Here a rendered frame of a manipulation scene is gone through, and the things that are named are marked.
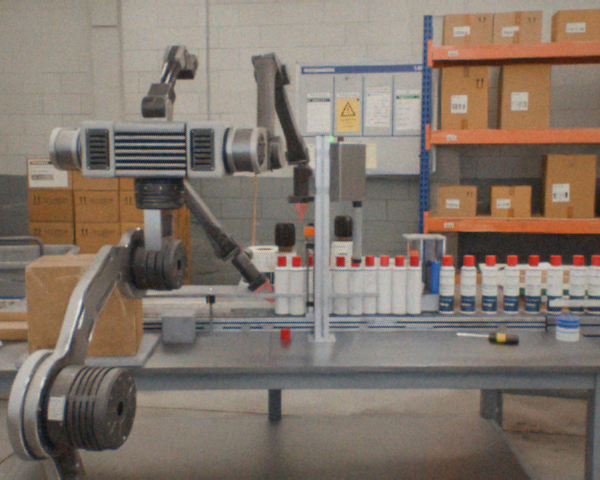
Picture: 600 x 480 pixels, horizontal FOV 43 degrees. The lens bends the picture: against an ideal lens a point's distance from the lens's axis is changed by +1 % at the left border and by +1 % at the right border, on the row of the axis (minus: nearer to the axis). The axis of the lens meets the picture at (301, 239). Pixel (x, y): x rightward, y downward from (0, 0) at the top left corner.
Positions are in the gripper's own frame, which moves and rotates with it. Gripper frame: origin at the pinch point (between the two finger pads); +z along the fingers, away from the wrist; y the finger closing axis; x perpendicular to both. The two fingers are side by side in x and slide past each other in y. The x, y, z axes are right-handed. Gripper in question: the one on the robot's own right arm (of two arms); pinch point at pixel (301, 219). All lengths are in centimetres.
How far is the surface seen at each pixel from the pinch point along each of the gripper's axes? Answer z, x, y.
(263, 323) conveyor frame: 32.5, 25.9, 13.4
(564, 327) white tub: 31, 39, -85
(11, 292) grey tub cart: 63, -162, 167
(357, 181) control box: -16.4, 28.1, -18.2
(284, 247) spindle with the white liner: 11.3, -5.4, 6.2
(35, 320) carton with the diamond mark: 21, 64, 77
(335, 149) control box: -27.2, 35.6, -10.3
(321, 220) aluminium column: -4.3, 35.0, -6.0
